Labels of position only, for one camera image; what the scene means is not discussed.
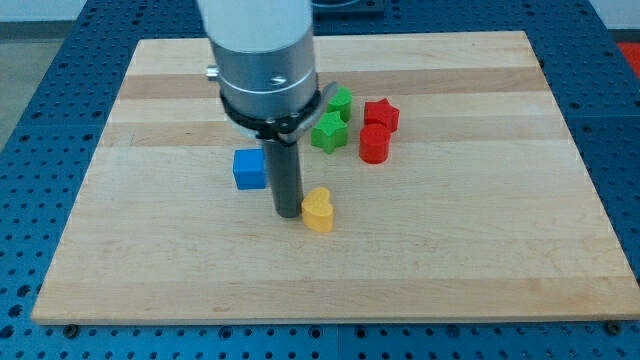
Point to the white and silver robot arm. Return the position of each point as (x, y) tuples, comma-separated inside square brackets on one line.
[(265, 69)]

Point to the green star block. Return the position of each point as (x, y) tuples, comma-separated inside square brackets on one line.
[(330, 132)]

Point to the black clamp with grey lever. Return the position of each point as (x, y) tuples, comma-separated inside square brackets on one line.
[(262, 115)]

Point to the green rounded block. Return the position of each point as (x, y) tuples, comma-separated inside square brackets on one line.
[(341, 102)]

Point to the blue cube block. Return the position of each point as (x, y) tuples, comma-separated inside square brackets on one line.
[(249, 169)]

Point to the red cylinder block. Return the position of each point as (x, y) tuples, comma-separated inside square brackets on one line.
[(374, 143)]

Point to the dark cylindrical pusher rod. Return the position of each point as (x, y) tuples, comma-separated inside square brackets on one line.
[(284, 172)]

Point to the yellow heart block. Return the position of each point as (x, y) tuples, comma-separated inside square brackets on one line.
[(318, 211)]

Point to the red star block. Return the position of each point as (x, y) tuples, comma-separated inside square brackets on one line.
[(382, 112)]

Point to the wooden board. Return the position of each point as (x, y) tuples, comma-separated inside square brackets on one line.
[(483, 211)]

